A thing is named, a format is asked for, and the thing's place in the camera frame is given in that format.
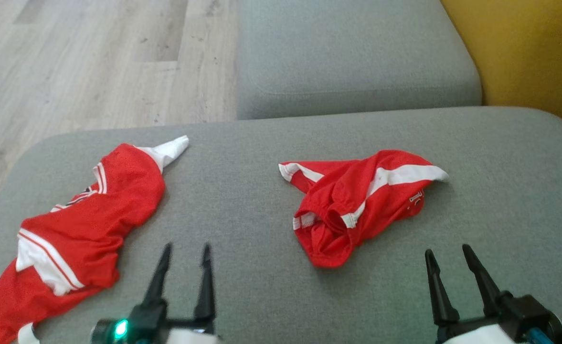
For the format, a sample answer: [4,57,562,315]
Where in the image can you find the red white jersey shirt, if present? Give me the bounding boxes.
[0,135,190,344]

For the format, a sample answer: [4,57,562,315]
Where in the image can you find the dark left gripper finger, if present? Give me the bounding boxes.
[194,244,216,321]
[142,243,172,306]

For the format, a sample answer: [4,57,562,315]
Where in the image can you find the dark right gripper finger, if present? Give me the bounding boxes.
[425,249,460,326]
[463,245,501,316]

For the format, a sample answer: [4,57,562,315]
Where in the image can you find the red white sports shorts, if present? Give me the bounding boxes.
[278,150,450,269]

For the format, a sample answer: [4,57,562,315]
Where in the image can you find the small grey sofa cushion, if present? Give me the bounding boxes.
[236,0,483,120]

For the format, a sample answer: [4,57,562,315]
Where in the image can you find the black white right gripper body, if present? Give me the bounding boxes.
[436,291,562,344]

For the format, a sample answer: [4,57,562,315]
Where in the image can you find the yellow upholstered panel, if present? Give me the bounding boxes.
[441,0,562,139]

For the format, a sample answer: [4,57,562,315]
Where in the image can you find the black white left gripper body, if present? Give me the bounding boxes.
[91,299,223,344]

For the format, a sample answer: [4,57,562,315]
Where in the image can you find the large grey sofa seat cushion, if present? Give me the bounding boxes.
[0,106,562,344]

